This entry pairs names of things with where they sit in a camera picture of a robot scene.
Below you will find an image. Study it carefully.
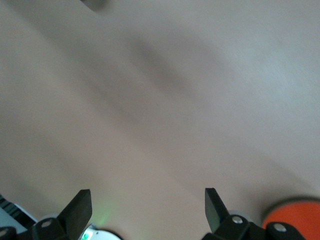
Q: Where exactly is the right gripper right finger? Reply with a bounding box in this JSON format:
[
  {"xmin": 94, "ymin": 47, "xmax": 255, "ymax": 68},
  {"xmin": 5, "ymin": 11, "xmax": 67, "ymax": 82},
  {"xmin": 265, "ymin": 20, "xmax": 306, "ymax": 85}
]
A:
[{"xmin": 203, "ymin": 187, "xmax": 266, "ymax": 240}]

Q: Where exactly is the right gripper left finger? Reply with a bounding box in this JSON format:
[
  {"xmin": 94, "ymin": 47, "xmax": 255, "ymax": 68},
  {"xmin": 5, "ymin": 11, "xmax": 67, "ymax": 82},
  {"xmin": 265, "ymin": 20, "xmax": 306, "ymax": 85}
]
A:
[{"xmin": 31, "ymin": 189, "xmax": 93, "ymax": 240}]

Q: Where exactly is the orange can with grey lid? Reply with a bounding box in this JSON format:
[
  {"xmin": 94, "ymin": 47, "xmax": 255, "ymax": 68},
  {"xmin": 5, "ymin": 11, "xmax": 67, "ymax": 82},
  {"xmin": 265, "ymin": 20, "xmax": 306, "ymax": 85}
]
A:
[{"xmin": 261, "ymin": 198, "xmax": 320, "ymax": 240}]

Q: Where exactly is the camera stand with white bracket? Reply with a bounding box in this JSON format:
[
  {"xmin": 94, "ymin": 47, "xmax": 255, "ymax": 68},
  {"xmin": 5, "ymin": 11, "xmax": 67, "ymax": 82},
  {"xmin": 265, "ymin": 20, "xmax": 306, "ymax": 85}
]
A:
[{"xmin": 80, "ymin": 0, "xmax": 109, "ymax": 12}]

